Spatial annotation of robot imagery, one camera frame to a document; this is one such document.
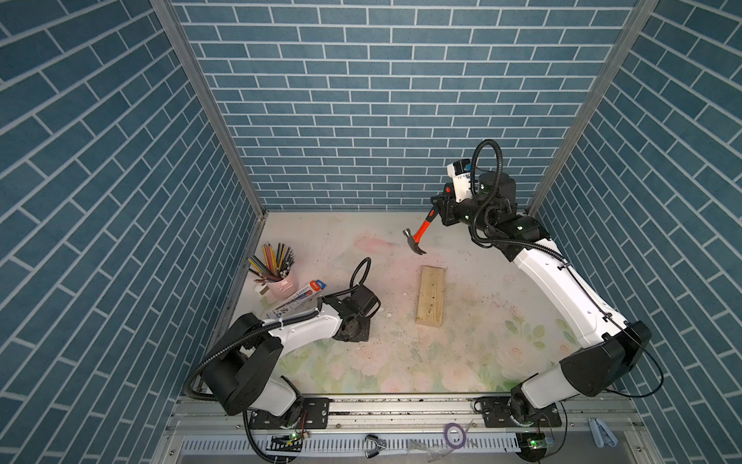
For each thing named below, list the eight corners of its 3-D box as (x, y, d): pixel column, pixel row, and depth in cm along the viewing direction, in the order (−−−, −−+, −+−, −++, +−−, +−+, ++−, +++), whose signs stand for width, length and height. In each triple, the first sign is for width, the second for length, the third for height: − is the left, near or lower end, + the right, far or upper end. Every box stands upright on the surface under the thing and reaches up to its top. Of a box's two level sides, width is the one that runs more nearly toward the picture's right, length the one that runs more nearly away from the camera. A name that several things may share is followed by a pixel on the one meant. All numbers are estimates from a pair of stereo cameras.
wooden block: (415, 324, 91) (416, 319, 88) (421, 272, 104) (422, 265, 101) (440, 329, 91) (442, 324, 87) (443, 275, 104) (445, 269, 100)
